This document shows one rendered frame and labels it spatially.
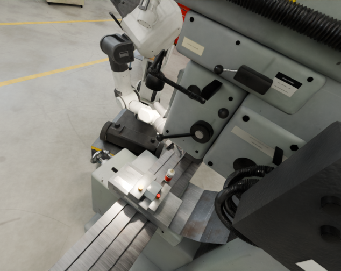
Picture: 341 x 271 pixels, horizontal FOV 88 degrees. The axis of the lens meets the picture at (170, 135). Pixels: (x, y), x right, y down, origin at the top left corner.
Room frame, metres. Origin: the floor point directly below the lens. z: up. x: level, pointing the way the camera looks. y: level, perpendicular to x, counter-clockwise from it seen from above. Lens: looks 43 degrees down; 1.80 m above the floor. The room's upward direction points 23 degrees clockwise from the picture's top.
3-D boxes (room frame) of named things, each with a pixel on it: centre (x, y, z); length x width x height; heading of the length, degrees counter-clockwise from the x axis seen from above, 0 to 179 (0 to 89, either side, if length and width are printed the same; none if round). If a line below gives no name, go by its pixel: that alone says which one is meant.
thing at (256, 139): (0.50, -0.26, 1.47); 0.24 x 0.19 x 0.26; 163
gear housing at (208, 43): (0.55, -0.11, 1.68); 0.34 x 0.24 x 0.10; 73
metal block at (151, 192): (0.42, -0.03, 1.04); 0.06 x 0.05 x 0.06; 165
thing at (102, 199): (0.57, -0.05, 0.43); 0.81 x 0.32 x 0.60; 73
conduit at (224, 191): (0.30, -0.27, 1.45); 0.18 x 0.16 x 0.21; 73
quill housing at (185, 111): (0.56, -0.08, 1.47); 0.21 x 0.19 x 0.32; 163
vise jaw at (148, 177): (0.43, 0.03, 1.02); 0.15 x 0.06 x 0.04; 165
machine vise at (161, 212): (0.43, 0.00, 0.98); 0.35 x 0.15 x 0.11; 75
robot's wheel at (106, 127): (1.10, 0.57, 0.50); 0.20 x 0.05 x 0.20; 1
